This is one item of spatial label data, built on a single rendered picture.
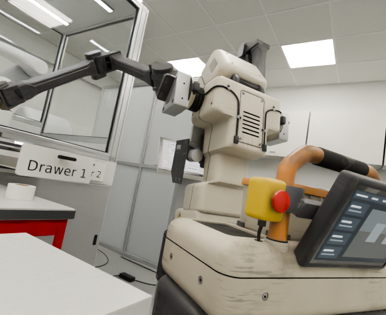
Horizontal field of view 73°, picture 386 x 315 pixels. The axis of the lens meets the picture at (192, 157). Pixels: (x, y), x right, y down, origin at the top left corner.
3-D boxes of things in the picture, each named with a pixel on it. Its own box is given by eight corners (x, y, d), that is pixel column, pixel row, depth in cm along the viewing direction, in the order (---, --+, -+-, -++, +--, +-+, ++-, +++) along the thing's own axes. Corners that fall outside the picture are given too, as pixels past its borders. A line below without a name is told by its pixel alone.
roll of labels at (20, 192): (32, 202, 74) (35, 187, 75) (2, 198, 71) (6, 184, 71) (33, 199, 80) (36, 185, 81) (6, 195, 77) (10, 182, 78)
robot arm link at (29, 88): (104, 50, 111) (110, 75, 117) (96, 49, 114) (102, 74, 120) (-6, 84, 85) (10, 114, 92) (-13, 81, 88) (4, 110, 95)
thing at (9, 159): (84, 179, 112) (87, 165, 112) (20, 170, 90) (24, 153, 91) (35, 168, 133) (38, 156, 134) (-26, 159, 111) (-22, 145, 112)
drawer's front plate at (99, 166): (102, 181, 154) (106, 163, 155) (55, 175, 130) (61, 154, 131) (101, 181, 155) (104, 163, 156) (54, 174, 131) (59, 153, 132)
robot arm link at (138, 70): (115, 45, 118) (120, 67, 124) (87, 52, 111) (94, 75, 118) (177, 65, 91) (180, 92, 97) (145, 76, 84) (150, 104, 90)
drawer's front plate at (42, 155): (89, 183, 112) (95, 158, 113) (16, 174, 88) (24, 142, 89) (87, 182, 113) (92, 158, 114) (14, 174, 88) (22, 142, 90)
